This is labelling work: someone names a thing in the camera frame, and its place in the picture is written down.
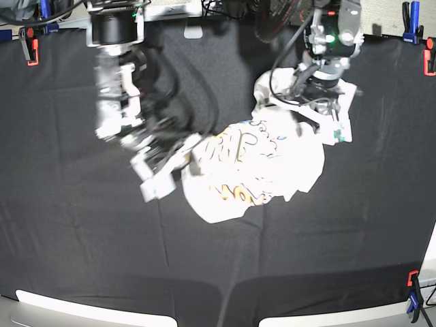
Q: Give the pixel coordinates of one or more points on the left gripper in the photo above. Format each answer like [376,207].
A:
[332,119]

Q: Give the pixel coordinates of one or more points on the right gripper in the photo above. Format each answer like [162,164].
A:
[156,154]

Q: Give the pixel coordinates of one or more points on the white printed t-shirt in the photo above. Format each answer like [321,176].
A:
[251,162]

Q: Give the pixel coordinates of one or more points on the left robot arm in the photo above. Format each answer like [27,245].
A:
[315,88]

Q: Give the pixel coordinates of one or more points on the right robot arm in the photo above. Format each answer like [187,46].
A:
[135,84]

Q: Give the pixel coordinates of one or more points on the black table cloth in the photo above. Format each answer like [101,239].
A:
[74,225]

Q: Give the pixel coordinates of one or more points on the blue clamp far right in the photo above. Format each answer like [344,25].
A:
[413,32]

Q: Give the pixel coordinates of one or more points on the red black clamp far right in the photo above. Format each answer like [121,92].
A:
[429,57]

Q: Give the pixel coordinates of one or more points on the red black clamp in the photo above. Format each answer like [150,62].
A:
[429,57]
[30,45]

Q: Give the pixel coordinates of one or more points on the red black clamp far left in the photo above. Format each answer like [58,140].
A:
[30,45]

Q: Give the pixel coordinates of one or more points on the red blue clamp near right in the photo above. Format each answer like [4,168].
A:
[414,296]

